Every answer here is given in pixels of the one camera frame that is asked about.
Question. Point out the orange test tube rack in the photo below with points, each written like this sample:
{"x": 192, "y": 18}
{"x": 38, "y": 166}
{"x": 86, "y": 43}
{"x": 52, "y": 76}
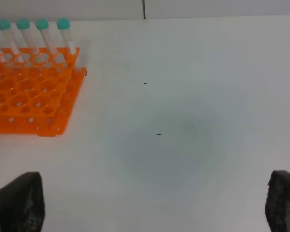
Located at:
{"x": 37, "y": 95}

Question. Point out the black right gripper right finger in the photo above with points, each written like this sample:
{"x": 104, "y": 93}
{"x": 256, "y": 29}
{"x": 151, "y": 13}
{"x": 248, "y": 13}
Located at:
{"x": 277, "y": 206}

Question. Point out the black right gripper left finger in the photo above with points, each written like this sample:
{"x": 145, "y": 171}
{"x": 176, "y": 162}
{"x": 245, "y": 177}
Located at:
{"x": 22, "y": 205}

